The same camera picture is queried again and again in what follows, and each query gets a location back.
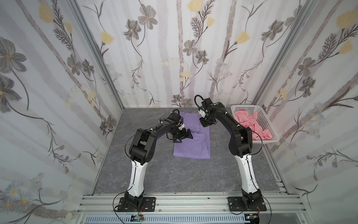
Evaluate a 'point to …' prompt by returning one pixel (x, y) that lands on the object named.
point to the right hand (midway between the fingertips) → (208, 120)
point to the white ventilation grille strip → (166, 219)
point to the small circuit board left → (135, 218)
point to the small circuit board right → (254, 218)
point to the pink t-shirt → (249, 119)
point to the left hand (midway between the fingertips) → (189, 137)
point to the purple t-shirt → (199, 147)
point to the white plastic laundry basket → (264, 121)
